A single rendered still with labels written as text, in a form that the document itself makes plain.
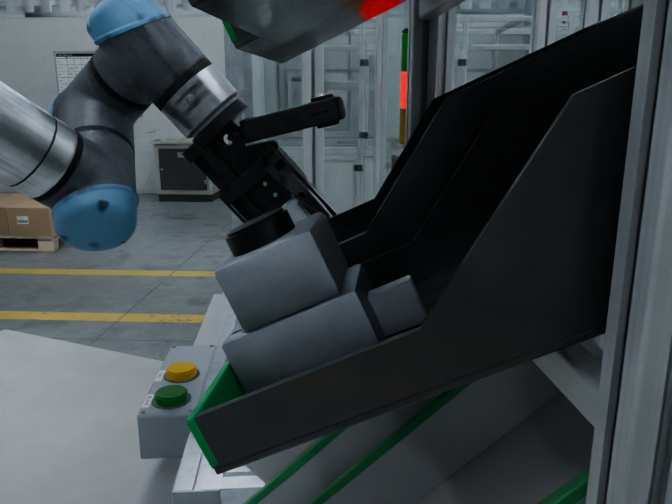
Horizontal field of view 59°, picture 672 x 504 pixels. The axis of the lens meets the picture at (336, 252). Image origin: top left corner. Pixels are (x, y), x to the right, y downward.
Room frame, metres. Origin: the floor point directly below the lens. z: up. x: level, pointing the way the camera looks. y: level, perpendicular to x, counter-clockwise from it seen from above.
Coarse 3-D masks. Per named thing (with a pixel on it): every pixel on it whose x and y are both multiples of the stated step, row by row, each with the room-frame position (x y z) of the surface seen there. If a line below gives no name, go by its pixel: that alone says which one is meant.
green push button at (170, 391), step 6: (162, 390) 0.68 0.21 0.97; (168, 390) 0.68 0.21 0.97; (174, 390) 0.68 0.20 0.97; (180, 390) 0.68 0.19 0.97; (186, 390) 0.68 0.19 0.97; (156, 396) 0.67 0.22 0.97; (162, 396) 0.66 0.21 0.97; (168, 396) 0.66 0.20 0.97; (174, 396) 0.66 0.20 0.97; (180, 396) 0.67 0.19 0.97; (186, 396) 0.67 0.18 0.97; (156, 402) 0.66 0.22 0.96; (162, 402) 0.66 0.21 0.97; (168, 402) 0.66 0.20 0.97; (174, 402) 0.66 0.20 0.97; (180, 402) 0.66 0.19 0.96
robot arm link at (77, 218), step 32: (0, 96) 0.50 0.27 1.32; (0, 128) 0.49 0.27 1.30; (32, 128) 0.52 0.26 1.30; (64, 128) 0.55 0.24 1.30; (96, 128) 0.61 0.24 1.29; (0, 160) 0.50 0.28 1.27; (32, 160) 0.51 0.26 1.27; (64, 160) 0.53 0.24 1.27; (96, 160) 0.56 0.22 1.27; (128, 160) 0.61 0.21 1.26; (32, 192) 0.53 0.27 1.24; (64, 192) 0.54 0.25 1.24; (96, 192) 0.54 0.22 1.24; (128, 192) 0.57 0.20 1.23; (64, 224) 0.53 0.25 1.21; (96, 224) 0.54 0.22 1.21; (128, 224) 0.56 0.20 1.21
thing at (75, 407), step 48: (0, 336) 1.13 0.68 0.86; (0, 384) 0.92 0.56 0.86; (48, 384) 0.92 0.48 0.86; (96, 384) 0.92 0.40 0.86; (144, 384) 0.92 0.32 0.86; (0, 432) 0.77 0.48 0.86; (48, 432) 0.77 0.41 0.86; (96, 432) 0.77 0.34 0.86; (0, 480) 0.66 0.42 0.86; (48, 480) 0.66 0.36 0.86; (96, 480) 0.66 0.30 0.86
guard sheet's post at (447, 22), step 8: (456, 8) 0.86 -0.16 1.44; (440, 16) 0.86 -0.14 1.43; (448, 16) 0.86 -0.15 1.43; (456, 16) 0.86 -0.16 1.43; (440, 24) 0.86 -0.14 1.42; (448, 24) 0.86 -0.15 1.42; (440, 32) 0.86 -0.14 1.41; (448, 32) 0.86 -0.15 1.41; (440, 40) 0.86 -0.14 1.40; (448, 40) 0.86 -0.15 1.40; (440, 48) 0.86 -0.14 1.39; (448, 48) 0.86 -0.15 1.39; (440, 56) 0.86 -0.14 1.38; (448, 56) 0.86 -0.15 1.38; (440, 64) 0.86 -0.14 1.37; (448, 64) 0.86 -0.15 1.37; (440, 72) 0.86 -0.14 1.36; (448, 72) 0.86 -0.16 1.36; (440, 80) 0.86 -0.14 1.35; (448, 80) 0.86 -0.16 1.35; (440, 88) 0.86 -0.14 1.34; (448, 88) 0.86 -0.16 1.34
